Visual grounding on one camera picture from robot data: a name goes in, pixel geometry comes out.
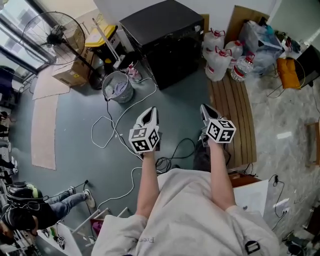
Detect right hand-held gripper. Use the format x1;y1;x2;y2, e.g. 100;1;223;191
199;103;237;148

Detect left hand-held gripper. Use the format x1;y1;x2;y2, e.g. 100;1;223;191
128;106;161;154

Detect person's left forearm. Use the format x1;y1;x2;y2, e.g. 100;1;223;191
135;150;161;219

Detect person's right forearm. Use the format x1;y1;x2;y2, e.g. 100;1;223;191
206;139;238;211

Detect dark grey washing machine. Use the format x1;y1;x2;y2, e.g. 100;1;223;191
119;0;205;91

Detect wooden slatted platform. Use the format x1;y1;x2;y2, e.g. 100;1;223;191
206;73;258;169

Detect purple cloth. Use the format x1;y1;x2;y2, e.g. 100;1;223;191
111;81;130;97

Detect person's black trousers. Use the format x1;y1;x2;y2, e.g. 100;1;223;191
192;144;212;173

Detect pink detergent pouch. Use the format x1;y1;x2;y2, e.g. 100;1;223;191
125;63;143;83

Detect grey mesh laundry basket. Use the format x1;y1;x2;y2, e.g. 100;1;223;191
101;70;135;104

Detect brown box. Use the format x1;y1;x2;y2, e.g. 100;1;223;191
227;171;262;188

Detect large clear plastic bag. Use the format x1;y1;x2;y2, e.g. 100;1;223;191
238;19;285;76

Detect printed cardboard box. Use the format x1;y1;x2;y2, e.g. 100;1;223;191
51;58;91;88

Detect orange bag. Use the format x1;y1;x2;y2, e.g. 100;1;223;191
276;57;303;90

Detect white board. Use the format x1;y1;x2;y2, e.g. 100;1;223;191
233;179;270;217

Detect yellow-lid black trash bin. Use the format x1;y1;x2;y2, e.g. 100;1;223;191
84;24;120;68

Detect large leaning cardboard sheet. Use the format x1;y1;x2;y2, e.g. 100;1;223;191
223;4;271;46

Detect flat cardboard sheet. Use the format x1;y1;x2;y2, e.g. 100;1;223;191
31;94;60;171
32;65;72;101

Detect person's white t-shirt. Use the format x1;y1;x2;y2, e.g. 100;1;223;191
91;167;281;256

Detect wooden stool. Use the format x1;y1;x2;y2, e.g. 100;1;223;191
304;121;320;168

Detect plain cardboard box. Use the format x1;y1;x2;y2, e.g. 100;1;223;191
59;23;88;62

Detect black flat panel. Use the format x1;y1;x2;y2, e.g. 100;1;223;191
296;44;320;87

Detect black standing fan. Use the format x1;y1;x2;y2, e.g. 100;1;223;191
21;11;105;91

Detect white work table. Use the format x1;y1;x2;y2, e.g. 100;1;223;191
36;221;83;256

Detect black and green helmet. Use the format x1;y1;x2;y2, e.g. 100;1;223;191
6;181;44;208

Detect navy hanging garment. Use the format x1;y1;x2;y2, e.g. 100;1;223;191
0;66;20;106

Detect dark-framed glass window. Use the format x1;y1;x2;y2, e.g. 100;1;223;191
0;0;60;76

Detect looped black cable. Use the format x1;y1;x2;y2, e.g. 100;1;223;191
154;137;197;174

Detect black power cable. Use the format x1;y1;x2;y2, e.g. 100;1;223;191
106;96;143;161

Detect braided gripper cable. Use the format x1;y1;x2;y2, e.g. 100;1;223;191
223;143;232;167

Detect bagged red-handled water jug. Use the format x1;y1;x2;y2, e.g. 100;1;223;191
204;47;234;82

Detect labelled red-handled water jug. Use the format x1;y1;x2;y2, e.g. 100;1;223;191
229;52;256;82

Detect white power strip with cable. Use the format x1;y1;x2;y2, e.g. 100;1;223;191
91;77;160;210

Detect white long-handled mop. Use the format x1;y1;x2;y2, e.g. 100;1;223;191
91;17;126;70

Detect thin black floor cable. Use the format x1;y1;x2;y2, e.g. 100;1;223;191
268;174;292;232

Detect gold wire chair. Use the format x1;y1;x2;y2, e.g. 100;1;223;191
266;56;307;98

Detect white frame stool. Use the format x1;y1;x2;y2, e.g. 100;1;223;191
71;206;130;248

